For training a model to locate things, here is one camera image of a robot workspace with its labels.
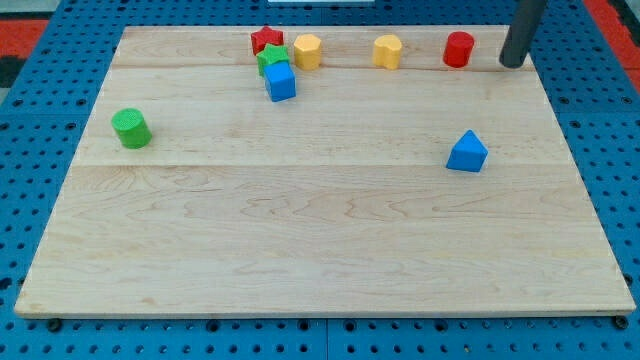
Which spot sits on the green star block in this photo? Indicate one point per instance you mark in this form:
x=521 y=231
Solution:
x=270 y=55

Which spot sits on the green cylinder block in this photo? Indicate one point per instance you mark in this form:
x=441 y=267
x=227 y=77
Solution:
x=131 y=128

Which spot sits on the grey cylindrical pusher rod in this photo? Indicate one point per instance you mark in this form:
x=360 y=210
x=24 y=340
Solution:
x=517 y=43

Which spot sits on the red star block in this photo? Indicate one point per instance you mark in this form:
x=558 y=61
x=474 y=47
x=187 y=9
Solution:
x=266 y=35

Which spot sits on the blue cube block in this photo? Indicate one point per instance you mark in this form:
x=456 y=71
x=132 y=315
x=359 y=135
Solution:
x=280 y=81

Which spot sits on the yellow heart block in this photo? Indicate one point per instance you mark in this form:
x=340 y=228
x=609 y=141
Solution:
x=387 y=51

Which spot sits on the yellow hexagon block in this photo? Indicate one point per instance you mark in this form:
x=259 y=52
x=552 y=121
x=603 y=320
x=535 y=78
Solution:
x=307 y=52

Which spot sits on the light wooden board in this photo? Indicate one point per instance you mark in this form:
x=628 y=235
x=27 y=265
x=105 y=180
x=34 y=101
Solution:
x=336 y=203

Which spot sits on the blue triangular prism block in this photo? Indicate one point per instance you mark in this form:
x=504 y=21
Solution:
x=468 y=154

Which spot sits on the red cylinder block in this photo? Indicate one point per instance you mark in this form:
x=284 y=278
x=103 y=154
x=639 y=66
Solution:
x=458 y=49

